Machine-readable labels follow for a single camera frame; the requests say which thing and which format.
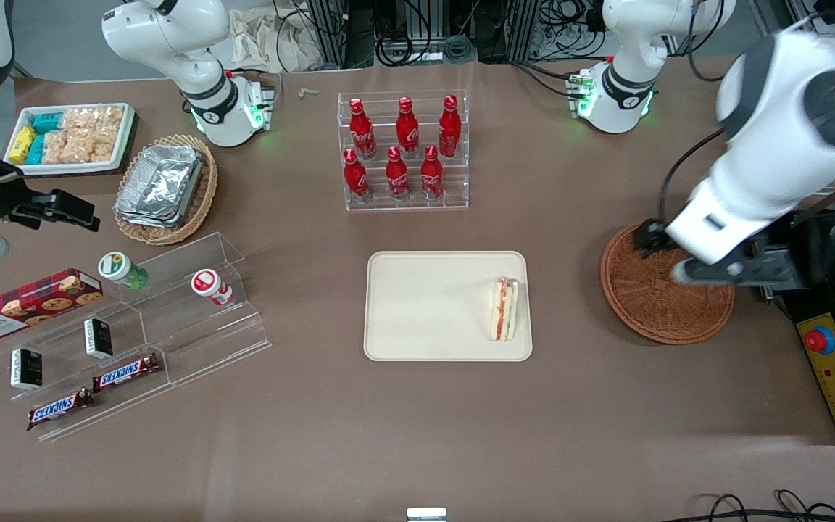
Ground black base cables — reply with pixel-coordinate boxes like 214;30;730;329
510;59;586;100

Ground yellow snack packet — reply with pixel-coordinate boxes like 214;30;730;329
7;124;35;165

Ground clear cracker pack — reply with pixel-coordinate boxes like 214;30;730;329
44;133;116;165
62;107;126;138

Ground white snack tray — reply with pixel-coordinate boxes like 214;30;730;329
3;103;136;176

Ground clear acrylic stepped shelf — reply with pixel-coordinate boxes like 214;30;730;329
0;231;274;444

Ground cream plastic tray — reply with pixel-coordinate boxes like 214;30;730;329
363;250;534;363

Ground black machine box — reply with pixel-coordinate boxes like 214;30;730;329
783;202;835;324

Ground black equipment rack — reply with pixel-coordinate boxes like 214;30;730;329
307;0;543;67

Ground crumpled brown paper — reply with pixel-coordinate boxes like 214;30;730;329
228;6;333;74

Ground Snickers chocolate bar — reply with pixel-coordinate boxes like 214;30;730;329
91;353;162;393
25;387;96;433

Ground grey metal plate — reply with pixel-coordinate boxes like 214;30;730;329
744;239;805;290

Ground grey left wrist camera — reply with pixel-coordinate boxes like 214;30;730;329
670;257;747;286

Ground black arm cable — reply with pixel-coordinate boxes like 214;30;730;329
657;128;725;223

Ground green lidded cup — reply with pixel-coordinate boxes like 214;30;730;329
96;250;149;291

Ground small black box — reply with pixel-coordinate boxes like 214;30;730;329
82;317;115;360
9;347;44;392

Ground oval tan wicker basket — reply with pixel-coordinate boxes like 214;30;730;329
112;133;220;247

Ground red lidded cup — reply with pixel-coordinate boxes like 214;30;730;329
190;268;234;307

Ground round brown wicker basket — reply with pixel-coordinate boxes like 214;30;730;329
599;220;736;346

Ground red Coca-Cola bottle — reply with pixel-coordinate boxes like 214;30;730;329
395;96;421;160
437;94;462;159
349;97;377;161
342;147;372;203
420;144;445;201
385;146;410;202

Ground black floor cables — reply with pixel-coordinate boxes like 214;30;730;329
678;489;835;522

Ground triangle sandwich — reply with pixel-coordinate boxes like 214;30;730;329
487;276;520;344

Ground red tartan cookie box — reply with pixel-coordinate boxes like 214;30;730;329
0;268;105;344

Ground aluminium foil tray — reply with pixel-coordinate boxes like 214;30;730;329
114;143;205;230

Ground clear acrylic bottle rack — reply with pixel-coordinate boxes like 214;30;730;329
337;90;471;213

